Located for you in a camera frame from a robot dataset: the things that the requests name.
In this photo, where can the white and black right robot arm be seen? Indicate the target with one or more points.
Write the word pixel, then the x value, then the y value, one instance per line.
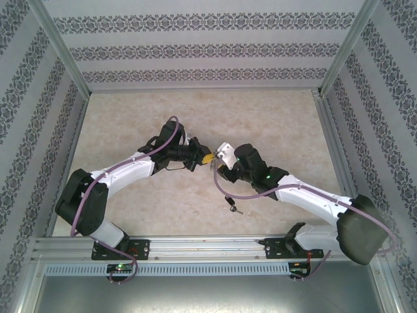
pixel 306 200

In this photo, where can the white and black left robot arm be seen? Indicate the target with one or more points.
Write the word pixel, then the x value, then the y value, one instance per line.
pixel 130 172

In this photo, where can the aluminium frame post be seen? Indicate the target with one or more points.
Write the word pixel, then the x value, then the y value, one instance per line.
pixel 62 49
pixel 350 45

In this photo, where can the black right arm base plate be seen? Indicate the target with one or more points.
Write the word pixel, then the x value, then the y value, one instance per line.
pixel 275 249

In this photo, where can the grey metal sheet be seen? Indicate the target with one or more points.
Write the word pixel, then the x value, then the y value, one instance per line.
pixel 208 296

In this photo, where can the aluminium table edge rail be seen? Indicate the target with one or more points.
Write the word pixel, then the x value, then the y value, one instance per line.
pixel 340 163
pixel 202 90

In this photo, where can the black key fob with key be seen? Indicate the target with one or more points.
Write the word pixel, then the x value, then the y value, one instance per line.
pixel 229 201

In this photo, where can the aluminium lower frame beam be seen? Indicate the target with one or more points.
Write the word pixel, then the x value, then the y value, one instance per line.
pixel 27 287
pixel 389 290

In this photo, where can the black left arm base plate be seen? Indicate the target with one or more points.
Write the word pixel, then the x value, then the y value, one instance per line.
pixel 143 249

